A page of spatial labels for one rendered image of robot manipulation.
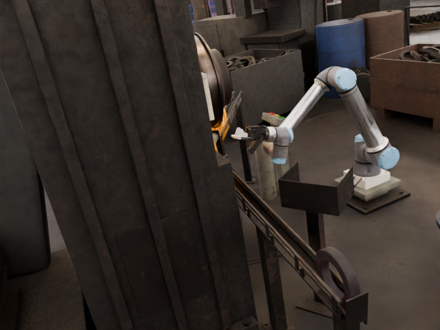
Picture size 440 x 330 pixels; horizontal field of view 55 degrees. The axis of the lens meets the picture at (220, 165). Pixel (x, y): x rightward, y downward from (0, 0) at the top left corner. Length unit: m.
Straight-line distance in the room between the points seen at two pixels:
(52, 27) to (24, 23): 0.08
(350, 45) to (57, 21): 4.33
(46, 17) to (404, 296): 1.97
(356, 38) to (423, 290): 3.67
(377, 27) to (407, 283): 3.84
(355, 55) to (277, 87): 1.22
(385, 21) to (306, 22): 1.01
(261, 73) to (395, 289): 2.81
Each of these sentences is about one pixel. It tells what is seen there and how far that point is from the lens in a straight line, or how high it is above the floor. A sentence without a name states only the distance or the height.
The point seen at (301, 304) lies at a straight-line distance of 2.26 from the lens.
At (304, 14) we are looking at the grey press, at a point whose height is 1.00.
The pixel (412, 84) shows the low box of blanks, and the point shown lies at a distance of 4.33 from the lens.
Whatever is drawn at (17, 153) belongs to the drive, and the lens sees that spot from 2.33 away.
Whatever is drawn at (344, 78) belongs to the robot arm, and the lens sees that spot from 2.53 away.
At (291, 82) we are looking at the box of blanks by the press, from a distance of 4.81.
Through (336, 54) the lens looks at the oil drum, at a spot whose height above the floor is 0.54.
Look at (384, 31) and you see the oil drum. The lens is 5.69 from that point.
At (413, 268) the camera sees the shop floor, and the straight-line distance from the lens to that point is 2.51.
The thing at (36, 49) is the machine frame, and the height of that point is 1.44.
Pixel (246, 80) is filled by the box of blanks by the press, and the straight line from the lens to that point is 4.37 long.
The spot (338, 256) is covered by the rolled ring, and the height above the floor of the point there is 0.76.
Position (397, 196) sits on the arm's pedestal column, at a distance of 3.13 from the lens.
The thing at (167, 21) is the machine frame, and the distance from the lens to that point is 1.50.
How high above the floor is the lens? 1.53
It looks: 23 degrees down
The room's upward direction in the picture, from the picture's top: 10 degrees counter-clockwise
